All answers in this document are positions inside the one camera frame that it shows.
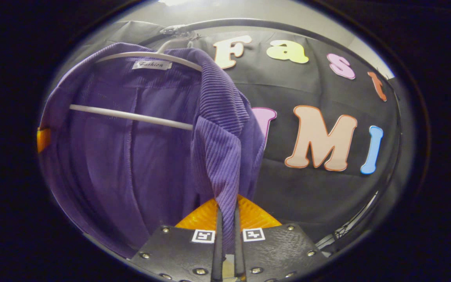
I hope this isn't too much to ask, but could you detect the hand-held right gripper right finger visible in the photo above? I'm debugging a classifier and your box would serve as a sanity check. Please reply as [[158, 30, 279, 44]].
[[233, 195, 330, 282]]

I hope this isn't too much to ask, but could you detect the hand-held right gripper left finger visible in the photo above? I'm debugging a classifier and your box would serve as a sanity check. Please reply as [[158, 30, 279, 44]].
[[129, 198, 224, 282]]

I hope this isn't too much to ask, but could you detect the purple ribbed shirt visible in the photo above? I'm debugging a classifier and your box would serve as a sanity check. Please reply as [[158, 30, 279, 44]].
[[38, 42, 267, 259]]

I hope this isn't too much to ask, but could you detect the white hanger with taped hook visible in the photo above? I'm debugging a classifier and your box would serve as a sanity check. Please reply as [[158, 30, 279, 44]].
[[69, 24, 203, 131]]

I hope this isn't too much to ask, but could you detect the black clothes rack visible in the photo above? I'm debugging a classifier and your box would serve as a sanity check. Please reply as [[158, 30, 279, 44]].
[[139, 18, 403, 196]]

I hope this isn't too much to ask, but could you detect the black backdrop cloth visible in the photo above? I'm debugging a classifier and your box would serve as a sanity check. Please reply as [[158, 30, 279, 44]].
[[53, 20, 418, 255]]

